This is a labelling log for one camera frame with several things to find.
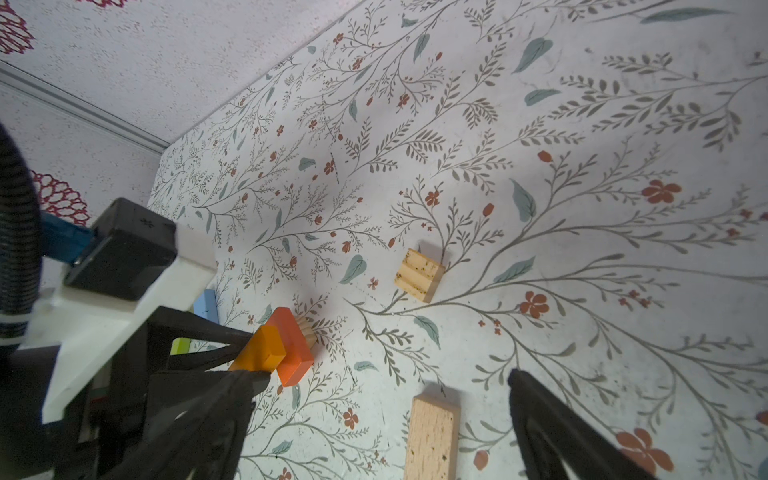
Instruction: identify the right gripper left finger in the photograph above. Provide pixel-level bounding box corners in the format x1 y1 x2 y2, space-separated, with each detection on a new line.
104 370 270 479

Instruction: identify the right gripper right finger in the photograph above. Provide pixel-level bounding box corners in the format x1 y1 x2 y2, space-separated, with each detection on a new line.
508 369 653 479

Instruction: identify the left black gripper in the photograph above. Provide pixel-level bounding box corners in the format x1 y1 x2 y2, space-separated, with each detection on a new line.
20 224 256 457

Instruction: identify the orange wood block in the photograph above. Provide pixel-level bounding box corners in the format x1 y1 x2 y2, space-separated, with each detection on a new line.
228 325 287 373

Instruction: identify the red wood block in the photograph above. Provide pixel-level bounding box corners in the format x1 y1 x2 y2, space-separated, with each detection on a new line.
267 307 314 388

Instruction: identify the small natural wood cube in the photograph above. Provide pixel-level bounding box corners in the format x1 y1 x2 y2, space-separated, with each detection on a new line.
297 317 317 349

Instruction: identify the grooved natural wood block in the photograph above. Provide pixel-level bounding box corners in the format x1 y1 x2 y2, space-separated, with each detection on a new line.
395 249 446 304

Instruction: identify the green wood block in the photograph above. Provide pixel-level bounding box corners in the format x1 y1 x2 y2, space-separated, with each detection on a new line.
170 338 191 356

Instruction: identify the blue wood block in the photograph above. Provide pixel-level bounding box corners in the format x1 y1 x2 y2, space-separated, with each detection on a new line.
192 289 220 324

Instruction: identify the long natural wood block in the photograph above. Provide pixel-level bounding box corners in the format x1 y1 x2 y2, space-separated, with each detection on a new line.
404 394 461 480

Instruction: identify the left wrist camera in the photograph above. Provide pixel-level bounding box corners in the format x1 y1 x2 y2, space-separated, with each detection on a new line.
64 198 177 301

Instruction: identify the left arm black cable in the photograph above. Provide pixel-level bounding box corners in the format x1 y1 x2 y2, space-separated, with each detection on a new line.
0 122 44 343

